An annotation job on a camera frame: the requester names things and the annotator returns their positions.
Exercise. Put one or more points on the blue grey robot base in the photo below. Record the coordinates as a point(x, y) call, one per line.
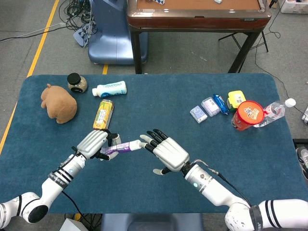
point(154, 222)

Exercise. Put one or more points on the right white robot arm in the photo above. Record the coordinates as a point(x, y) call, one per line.
point(216, 190)

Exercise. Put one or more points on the blue snack packet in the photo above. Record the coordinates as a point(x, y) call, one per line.
point(221, 104)

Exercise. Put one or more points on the yellow label tea bottle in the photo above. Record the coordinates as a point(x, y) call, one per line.
point(104, 115)

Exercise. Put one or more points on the white storage crate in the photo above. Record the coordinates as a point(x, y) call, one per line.
point(293, 7)

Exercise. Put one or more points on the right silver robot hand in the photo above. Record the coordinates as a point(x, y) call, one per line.
point(170, 154)

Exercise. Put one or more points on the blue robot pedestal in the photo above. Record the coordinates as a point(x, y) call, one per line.
point(110, 41)

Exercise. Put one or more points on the blue white snake cube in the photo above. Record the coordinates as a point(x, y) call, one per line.
point(158, 1)

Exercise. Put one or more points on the grey power strip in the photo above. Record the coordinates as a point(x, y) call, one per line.
point(80, 37)

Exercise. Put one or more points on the red instant noodle cup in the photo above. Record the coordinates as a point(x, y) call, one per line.
point(250, 111)

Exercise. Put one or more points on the blue table mat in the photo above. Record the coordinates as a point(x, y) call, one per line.
point(156, 108)

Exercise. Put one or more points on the yellow lid green box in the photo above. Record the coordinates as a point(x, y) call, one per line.
point(237, 97)

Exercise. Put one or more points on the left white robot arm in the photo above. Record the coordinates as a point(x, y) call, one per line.
point(57, 180)

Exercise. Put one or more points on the white box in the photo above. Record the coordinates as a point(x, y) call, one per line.
point(69, 226)

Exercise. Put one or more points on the clear water bottle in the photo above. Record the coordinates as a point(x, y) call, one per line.
point(274, 111)

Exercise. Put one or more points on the glass jar black lid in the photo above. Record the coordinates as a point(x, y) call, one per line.
point(77, 84)

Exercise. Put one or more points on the grey device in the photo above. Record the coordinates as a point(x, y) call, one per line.
point(305, 118)

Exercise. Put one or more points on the brown mahjong table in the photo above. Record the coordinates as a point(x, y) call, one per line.
point(197, 21)

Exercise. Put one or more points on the grey sneaker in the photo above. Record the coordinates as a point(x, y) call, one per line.
point(303, 161)

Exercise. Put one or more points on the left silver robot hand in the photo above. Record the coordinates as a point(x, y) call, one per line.
point(92, 142)

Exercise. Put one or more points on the clear purple tissue pack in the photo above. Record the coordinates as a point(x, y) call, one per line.
point(210, 106)

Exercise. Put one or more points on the white blue plastic bottle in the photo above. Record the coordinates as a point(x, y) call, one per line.
point(111, 89)

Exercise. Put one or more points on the white tissue pack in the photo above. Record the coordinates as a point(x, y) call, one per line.
point(198, 114)

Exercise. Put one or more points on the purple white tube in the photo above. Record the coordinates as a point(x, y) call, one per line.
point(125, 146)

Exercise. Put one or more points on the brown plush toy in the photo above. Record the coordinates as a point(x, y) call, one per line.
point(60, 106)

